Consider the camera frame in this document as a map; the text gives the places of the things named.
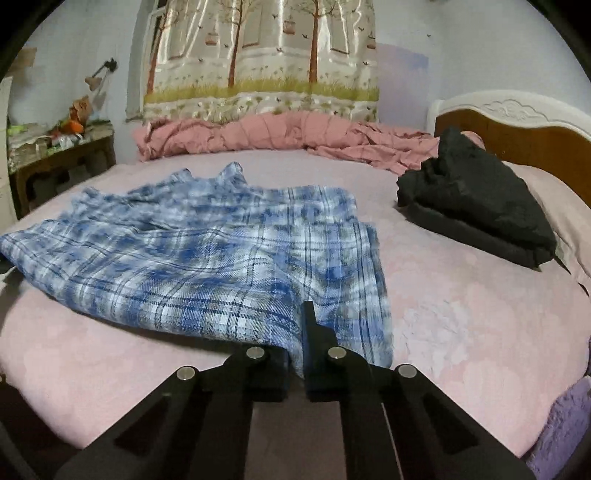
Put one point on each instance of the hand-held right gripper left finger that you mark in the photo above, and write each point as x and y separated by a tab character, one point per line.
268	374

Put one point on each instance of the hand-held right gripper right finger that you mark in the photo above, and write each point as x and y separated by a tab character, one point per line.
318	350

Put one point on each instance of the blue plaid shirt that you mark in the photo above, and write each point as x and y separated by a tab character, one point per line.
207	258

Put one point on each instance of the folded black clothes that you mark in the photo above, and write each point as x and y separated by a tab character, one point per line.
475	198

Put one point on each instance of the bed with pink sheet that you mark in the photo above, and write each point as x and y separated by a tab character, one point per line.
461	323

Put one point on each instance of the crumpled pink blanket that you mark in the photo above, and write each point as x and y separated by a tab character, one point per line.
277	134

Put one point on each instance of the purple fuzzy cloth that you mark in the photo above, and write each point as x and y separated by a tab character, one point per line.
568	415

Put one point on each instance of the pink pillow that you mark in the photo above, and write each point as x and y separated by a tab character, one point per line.
570	217

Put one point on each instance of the tree print curtain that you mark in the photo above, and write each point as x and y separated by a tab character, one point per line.
277	55

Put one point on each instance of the wooden side table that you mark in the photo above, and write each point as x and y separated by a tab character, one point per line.
64	154

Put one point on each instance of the white and wood headboard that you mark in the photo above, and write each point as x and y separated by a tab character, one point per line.
531	138

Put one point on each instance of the orange toy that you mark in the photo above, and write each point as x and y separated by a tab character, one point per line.
76	123

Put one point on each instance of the stack of papers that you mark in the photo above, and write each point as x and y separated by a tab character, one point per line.
27	145

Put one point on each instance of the clamp desk lamp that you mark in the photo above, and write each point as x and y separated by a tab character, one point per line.
99	74

